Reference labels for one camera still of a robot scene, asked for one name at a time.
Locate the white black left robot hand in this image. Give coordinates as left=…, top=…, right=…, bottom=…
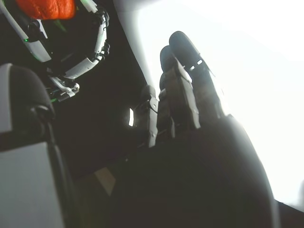
left=0, top=30, right=282, bottom=228

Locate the orange toy pumpkin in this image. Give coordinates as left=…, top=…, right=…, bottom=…
left=15, top=0, right=76, bottom=20

